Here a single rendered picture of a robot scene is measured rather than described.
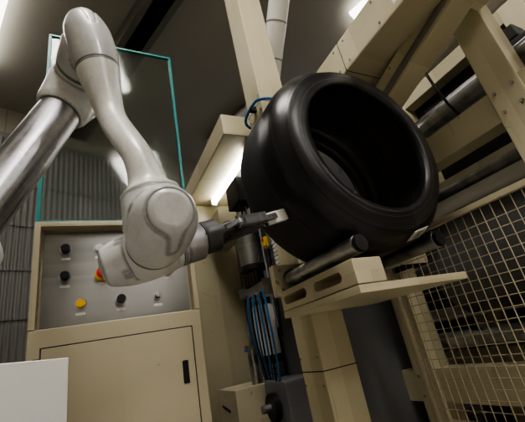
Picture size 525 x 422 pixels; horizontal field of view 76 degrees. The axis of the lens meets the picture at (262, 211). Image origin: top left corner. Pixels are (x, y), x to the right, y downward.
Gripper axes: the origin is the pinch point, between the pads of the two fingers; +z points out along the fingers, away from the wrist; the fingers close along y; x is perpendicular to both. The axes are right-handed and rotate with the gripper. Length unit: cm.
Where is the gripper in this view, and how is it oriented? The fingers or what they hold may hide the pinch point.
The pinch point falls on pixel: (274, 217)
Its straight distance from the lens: 86.1
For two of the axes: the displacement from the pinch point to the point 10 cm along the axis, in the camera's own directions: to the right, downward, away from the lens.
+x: 4.0, 8.8, -2.5
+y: -4.0, 4.2, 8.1
